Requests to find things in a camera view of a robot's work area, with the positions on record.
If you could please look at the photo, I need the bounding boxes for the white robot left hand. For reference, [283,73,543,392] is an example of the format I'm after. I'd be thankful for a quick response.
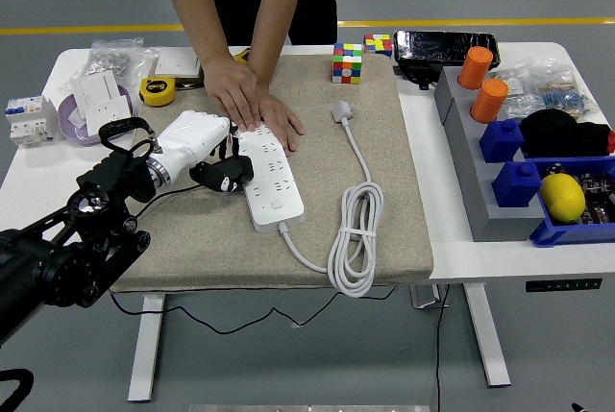
[152,109,241,195]

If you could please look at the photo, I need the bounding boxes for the black device stand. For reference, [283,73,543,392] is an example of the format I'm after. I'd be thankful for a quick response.
[395,61,442,91]

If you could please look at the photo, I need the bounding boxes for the black cloth bundle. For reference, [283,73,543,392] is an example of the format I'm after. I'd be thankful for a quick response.
[518,109,615,158]

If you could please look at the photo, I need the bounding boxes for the black table control panel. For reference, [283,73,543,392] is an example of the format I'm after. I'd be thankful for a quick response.
[525,278,603,293]

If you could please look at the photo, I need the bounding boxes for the blue plastic block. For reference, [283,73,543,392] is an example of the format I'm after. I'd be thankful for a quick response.
[490,160,544,208]
[479,118,525,163]

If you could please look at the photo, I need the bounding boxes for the white power cord with plug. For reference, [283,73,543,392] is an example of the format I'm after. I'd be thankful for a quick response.
[277,99,385,298]

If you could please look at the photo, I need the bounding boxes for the yellow lemon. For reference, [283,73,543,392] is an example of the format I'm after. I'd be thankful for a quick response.
[538,172,587,225]

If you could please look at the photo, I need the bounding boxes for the clear bag of resistors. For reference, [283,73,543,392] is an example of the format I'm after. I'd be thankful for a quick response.
[531,59,601,123]

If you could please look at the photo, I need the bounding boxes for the thin black adapter cord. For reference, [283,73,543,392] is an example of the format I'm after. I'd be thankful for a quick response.
[109,183,400,335]

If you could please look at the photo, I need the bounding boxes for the yellow tape measure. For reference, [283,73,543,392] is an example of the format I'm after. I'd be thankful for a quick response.
[138,76,178,109]

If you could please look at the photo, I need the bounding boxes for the blue plastic bin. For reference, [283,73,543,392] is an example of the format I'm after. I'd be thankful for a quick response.
[529,155,615,249]

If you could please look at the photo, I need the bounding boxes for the person's right hand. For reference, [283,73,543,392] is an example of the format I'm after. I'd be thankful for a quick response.
[201,55,264,133]

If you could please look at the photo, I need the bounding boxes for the white switch plate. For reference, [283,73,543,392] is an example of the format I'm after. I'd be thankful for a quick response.
[70,69,122,120]

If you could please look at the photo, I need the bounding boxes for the grey stepped peg base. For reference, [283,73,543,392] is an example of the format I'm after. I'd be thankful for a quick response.
[434,64,548,244]

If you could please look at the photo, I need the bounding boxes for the black glossy wrapped device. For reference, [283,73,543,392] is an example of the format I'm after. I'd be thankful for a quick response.
[393,30,502,70]

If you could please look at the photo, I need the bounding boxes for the black plug adapter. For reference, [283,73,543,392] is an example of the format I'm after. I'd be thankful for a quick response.
[206,155,255,187]

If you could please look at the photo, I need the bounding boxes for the white circuit breaker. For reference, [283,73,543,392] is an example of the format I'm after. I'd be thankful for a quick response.
[4,96,59,149]

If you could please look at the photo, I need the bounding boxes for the white power strip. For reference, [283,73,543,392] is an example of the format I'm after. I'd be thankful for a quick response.
[234,124,307,234]

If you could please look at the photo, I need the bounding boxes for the white wall socket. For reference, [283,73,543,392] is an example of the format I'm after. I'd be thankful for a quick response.
[80,97,135,138]

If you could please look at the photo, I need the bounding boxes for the white table leg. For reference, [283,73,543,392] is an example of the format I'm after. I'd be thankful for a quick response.
[127,294,165,404]
[463,282,511,388]

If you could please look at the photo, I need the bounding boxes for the dark packaged parts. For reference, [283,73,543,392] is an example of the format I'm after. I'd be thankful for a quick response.
[575,170,615,226]

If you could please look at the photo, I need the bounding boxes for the clear bag of screws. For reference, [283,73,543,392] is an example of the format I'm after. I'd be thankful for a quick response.
[88,37,160,81]

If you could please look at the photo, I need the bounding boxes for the beige fabric mat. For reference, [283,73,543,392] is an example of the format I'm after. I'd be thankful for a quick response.
[109,53,434,294]

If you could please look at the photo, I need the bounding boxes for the person's left hand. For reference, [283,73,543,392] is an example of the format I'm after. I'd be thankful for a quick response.
[256,85,307,153]

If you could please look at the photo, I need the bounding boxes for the orange plastic cylinder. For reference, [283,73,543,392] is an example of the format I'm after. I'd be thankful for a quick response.
[470,78,510,124]
[456,45,495,89]

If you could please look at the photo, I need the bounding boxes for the black hanging cable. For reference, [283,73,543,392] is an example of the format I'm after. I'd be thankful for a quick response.
[433,284,451,412]

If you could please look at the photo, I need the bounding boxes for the small colourful puzzle cube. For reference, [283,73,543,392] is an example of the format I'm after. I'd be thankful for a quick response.
[363,33,394,58]

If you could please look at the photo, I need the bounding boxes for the purple shallow bowl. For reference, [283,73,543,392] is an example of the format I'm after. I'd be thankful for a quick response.
[57,85,135,148]

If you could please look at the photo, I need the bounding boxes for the clear bag of small parts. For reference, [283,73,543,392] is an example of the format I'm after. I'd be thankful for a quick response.
[490,65,536,120]

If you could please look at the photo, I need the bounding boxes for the large colourful puzzle cube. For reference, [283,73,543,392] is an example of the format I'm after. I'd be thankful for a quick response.
[332,41,364,85]

